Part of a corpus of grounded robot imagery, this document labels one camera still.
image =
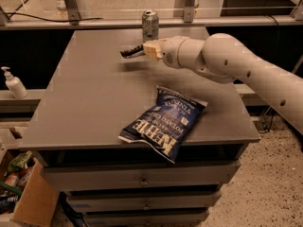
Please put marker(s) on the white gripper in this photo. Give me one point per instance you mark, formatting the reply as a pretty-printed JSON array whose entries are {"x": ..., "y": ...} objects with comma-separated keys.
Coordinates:
[{"x": 170, "y": 52}]

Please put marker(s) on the black rxbar chocolate bar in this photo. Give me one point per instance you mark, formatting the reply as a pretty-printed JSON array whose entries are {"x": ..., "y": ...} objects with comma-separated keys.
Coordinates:
[{"x": 134, "y": 52}]

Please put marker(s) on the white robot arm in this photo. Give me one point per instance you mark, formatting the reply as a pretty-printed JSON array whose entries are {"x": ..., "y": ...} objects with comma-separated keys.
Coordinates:
[{"x": 223, "y": 58}]

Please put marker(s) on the green 7up can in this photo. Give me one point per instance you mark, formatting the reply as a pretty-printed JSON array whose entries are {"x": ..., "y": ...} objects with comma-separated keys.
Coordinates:
[{"x": 150, "y": 25}]

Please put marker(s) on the grey drawer cabinet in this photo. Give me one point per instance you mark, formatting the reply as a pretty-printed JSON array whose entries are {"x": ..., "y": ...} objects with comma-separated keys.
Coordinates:
[{"x": 93, "y": 95}]

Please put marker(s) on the blue kettle chips bag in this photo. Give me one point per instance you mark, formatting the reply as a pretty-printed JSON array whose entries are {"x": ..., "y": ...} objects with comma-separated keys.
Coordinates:
[{"x": 165, "y": 125}]

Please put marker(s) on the white pump sanitizer bottle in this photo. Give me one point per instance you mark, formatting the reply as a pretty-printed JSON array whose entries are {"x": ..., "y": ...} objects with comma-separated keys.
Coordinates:
[{"x": 14, "y": 84}]

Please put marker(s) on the green snack bag in box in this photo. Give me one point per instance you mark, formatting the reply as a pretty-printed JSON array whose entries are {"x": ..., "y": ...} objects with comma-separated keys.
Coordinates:
[{"x": 19, "y": 162}]

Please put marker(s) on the cardboard box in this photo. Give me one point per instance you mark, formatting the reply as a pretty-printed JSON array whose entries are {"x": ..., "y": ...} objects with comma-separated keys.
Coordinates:
[{"x": 36, "y": 205}]

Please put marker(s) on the metal window rail frame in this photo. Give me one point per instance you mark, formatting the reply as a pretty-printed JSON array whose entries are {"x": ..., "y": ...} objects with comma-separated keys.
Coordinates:
[{"x": 127, "y": 13}]

